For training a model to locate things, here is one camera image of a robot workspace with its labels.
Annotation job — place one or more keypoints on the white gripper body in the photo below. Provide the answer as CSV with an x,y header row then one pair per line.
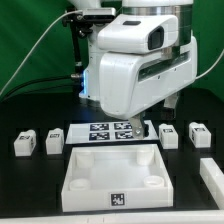
x,y
123,94

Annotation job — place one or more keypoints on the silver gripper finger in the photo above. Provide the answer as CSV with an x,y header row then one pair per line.
x,y
138,125
169,107

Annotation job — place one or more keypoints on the white square tabletop part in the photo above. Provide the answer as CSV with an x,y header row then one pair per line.
x,y
116,177

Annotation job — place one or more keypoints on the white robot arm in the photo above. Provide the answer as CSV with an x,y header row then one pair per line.
x,y
140,53

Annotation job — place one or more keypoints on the white sheet with markers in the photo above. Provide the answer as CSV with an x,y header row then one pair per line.
x,y
100,132

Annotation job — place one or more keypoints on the black camera stand pole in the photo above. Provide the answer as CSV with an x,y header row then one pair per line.
x,y
77,40

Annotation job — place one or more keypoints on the grey camera on stand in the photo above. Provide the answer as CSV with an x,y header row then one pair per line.
x,y
98,15

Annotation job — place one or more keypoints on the white L-shaped obstacle wall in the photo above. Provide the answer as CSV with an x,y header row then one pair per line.
x,y
213,178

